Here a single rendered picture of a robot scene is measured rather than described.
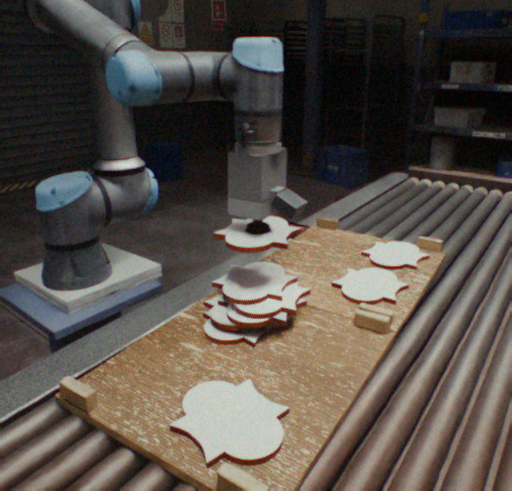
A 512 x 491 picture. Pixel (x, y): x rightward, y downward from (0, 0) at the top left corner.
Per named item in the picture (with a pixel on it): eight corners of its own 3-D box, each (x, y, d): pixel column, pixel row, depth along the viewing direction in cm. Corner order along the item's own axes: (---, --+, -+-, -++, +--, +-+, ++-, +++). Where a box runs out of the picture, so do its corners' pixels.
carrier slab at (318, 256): (228, 287, 97) (228, 281, 97) (314, 229, 129) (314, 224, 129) (395, 339, 80) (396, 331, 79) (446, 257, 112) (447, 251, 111)
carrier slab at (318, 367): (56, 403, 65) (54, 394, 64) (228, 288, 97) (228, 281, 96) (271, 534, 47) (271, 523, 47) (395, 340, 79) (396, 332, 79)
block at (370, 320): (352, 325, 81) (353, 311, 80) (356, 320, 82) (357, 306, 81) (386, 335, 78) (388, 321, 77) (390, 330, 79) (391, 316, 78)
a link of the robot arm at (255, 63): (254, 39, 75) (295, 38, 69) (254, 109, 79) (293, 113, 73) (217, 38, 70) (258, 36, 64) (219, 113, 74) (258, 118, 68)
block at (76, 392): (59, 397, 64) (56, 381, 63) (71, 390, 65) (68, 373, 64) (88, 414, 61) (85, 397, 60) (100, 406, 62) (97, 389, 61)
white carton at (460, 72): (448, 83, 502) (451, 61, 494) (462, 82, 519) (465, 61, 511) (480, 84, 475) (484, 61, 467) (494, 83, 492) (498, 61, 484)
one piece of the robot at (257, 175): (290, 135, 66) (288, 241, 72) (316, 127, 74) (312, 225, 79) (221, 129, 72) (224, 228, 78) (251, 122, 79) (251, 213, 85)
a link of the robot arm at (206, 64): (157, 50, 75) (200, 50, 68) (210, 51, 83) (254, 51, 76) (160, 101, 78) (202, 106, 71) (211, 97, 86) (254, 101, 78)
